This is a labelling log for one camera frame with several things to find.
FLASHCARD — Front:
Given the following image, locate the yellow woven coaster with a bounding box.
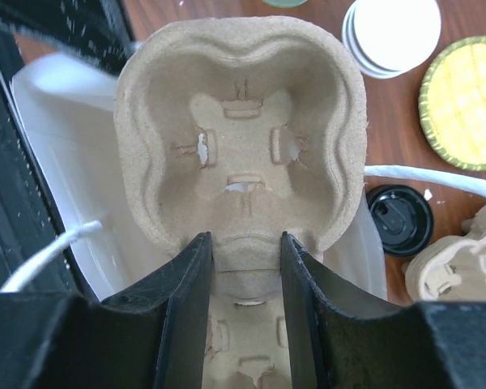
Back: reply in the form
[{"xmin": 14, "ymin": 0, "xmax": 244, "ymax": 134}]
[{"xmin": 418, "ymin": 36, "xmax": 486, "ymax": 171}]

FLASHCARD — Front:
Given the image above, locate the stack of black lids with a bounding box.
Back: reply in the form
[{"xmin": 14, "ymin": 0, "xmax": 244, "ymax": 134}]
[{"xmin": 366, "ymin": 185, "xmax": 434, "ymax": 258}]

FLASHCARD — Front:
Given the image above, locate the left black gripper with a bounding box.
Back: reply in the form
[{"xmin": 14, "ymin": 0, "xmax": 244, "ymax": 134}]
[{"xmin": 0, "ymin": 24, "xmax": 94, "ymax": 297}]

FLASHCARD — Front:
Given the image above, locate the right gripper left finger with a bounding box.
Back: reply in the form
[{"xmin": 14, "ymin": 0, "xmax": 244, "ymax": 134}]
[{"xmin": 0, "ymin": 233, "xmax": 212, "ymax": 388}]

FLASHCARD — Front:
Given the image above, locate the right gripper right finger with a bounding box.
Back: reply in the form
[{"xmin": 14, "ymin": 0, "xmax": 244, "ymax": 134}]
[{"xmin": 280, "ymin": 233, "xmax": 486, "ymax": 388}]

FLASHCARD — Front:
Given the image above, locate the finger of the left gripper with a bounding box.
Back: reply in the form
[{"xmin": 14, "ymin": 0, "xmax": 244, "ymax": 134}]
[{"xmin": 0, "ymin": 0, "xmax": 135, "ymax": 76}]

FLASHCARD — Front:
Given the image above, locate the single cardboard cup carrier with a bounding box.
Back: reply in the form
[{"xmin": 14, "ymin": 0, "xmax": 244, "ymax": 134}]
[{"xmin": 107, "ymin": 16, "xmax": 382, "ymax": 388}]

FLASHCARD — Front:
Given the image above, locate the brown paper bag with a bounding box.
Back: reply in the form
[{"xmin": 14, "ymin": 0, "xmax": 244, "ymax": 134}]
[{"xmin": 0, "ymin": 52, "xmax": 486, "ymax": 303}]

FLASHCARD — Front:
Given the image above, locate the green straw holder cup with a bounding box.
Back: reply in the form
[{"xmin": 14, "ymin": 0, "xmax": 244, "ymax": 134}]
[{"xmin": 262, "ymin": 0, "xmax": 307, "ymax": 8}]

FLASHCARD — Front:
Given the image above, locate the stack of paper cups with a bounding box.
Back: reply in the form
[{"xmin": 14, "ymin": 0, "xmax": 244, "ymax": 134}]
[{"xmin": 341, "ymin": 0, "xmax": 442, "ymax": 79}]

